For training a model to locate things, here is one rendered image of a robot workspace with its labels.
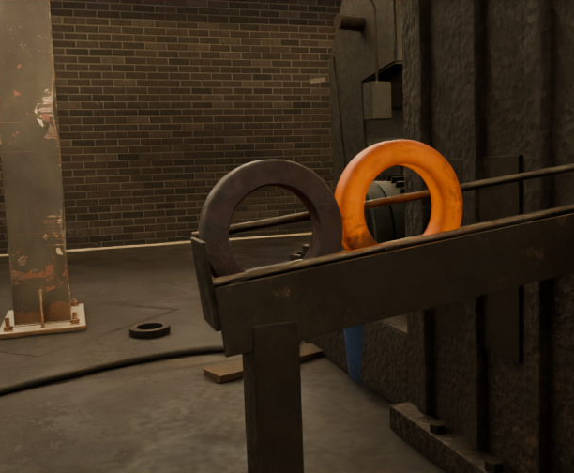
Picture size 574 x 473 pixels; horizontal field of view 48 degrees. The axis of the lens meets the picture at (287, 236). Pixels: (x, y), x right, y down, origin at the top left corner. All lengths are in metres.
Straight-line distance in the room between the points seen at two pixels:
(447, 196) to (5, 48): 2.70
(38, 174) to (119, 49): 3.85
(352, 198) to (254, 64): 6.41
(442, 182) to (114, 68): 6.18
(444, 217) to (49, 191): 2.58
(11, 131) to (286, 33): 4.59
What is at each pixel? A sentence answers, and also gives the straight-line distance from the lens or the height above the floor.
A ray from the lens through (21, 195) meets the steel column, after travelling 3.28.
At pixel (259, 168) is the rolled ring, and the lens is 0.79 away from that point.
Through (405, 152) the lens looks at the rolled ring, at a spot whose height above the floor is 0.73.
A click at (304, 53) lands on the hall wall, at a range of 7.41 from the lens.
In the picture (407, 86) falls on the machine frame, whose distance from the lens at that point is 1.74.
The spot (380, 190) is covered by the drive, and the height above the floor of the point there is 0.64.
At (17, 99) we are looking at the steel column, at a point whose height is 1.10.
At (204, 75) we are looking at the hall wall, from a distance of 7.06.
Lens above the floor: 0.71
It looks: 6 degrees down
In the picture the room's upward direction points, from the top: 2 degrees counter-clockwise
